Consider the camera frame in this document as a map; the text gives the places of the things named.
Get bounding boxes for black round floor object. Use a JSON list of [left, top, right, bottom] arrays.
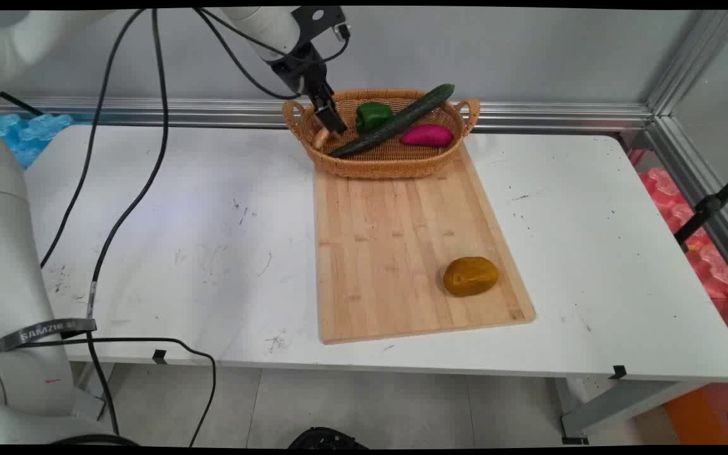
[[287, 427, 370, 450]]

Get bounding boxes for purple sweet potato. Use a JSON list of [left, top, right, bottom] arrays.
[[401, 124, 454, 149]]

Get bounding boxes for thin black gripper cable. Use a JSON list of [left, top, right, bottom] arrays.
[[192, 8, 351, 100]]

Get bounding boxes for black cable with grey tag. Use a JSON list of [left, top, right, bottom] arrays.
[[83, 8, 171, 437]]

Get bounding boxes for bamboo cutting board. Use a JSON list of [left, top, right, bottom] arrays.
[[313, 142, 537, 345]]

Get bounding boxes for woven wicker basket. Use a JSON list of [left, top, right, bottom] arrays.
[[282, 88, 482, 180]]

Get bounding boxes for blue foam mat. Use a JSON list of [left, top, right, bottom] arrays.
[[0, 112, 75, 170]]

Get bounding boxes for brown potato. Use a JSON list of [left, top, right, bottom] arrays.
[[443, 256, 501, 298]]

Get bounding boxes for grey printed velcro strap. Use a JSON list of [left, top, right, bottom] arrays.
[[0, 318, 98, 355]]

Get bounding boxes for long dark green cucumber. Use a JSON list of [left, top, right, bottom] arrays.
[[329, 83, 456, 159]]

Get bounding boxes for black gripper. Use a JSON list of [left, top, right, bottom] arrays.
[[270, 38, 348, 135]]

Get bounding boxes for long black cable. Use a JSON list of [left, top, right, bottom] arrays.
[[40, 8, 147, 269]]

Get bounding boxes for green bell pepper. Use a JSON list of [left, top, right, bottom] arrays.
[[356, 102, 395, 134]]

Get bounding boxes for orange floor object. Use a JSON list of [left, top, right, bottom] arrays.
[[664, 379, 728, 445]]

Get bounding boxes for grey metal table leg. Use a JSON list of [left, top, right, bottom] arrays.
[[559, 378, 709, 444]]

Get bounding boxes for black tripod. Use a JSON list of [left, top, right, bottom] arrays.
[[674, 163, 728, 246]]

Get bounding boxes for red foam mat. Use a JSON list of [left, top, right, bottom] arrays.
[[637, 166, 728, 355]]

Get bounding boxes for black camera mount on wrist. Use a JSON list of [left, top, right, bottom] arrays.
[[291, 6, 351, 44]]

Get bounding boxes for aluminium frame rail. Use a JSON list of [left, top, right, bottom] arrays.
[[0, 9, 728, 294]]

